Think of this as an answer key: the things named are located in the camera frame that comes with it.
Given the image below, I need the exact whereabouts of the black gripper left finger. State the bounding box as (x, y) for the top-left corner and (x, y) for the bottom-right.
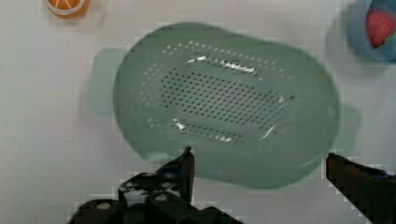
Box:
(118, 147), (195, 205)

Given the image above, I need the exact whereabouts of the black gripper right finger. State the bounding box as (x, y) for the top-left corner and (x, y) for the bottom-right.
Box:
(326, 153), (396, 224)

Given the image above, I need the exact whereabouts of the green plastic strainer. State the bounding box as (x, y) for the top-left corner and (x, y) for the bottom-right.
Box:
(89, 22), (351, 189)

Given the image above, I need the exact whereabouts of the red strawberry in bowl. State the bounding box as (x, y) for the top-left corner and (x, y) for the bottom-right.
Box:
(366, 9), (396, 48)

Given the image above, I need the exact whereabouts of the blue small bowl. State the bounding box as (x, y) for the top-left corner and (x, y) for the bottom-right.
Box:
(346, 0), (395, 63)

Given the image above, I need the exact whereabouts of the orange slice toy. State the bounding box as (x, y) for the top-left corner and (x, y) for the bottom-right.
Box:
(44, 0), (91, 19)

